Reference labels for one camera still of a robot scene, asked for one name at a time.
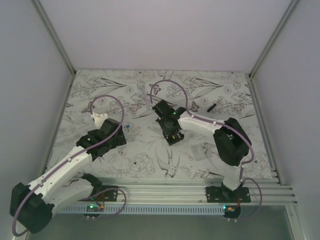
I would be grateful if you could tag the slotted grey cable duct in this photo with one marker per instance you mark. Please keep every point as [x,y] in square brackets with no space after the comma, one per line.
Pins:
[150,209]

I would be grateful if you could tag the green controller board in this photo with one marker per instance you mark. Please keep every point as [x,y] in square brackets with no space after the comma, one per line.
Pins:
[93,211]
[232,212]

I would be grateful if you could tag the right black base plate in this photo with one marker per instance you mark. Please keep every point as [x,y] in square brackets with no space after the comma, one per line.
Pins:
[221,194]

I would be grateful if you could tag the right aluminium frame post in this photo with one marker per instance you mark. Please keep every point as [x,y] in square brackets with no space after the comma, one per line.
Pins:
[274,37]

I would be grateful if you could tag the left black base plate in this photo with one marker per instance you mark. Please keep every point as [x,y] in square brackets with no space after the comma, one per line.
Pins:
[107,193]

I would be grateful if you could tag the left aluminium frame post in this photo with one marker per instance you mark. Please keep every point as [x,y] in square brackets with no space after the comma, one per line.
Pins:
[53,35]

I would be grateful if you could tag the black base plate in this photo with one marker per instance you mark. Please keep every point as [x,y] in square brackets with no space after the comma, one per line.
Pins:
[107,193]
[221,194]

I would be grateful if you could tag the aluminium mounting rail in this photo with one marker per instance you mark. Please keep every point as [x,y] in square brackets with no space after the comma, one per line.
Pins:
[193,190]

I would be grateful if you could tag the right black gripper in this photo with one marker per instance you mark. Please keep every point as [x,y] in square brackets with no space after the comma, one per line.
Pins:
[160,121]

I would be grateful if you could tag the left green controller board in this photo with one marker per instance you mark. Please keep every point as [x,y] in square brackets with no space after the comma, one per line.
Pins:
[93,211]

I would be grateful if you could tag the aluminium frame post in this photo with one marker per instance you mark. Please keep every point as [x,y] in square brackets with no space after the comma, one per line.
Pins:
[274,37]
[53,35]

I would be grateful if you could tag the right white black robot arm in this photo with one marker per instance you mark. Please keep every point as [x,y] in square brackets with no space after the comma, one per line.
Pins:
[231,141]

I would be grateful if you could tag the right green controller board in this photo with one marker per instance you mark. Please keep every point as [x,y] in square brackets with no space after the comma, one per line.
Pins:
[232,212]

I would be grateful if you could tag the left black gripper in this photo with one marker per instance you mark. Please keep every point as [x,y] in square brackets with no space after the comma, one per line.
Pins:
[118,140]

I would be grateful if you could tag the silver open-end wrench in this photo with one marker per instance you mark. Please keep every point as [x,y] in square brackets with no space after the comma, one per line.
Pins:
[142,88]

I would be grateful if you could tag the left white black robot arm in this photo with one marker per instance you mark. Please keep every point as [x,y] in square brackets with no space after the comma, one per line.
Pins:
[33,205]

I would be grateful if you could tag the black fuse box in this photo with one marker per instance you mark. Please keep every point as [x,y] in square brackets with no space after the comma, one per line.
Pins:
[174,138]

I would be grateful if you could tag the small black screwdriver bit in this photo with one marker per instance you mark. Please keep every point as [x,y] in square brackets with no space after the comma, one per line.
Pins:
[211,107]

